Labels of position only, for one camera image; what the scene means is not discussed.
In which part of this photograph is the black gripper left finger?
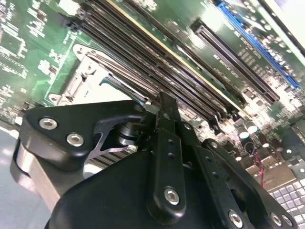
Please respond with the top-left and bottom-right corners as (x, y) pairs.
(9, 92), (188, 226)

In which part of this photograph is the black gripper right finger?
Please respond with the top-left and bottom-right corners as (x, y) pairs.
(176, 121), (300, 229)

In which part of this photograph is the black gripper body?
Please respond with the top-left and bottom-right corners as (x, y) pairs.
(46, 150), (228, 229)

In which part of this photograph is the silver square CPU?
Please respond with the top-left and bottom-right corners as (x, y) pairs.
(81, 82), (143, 107)

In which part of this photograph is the thin metal locking lever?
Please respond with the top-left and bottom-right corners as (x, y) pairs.
(83, 51), (158, 113)

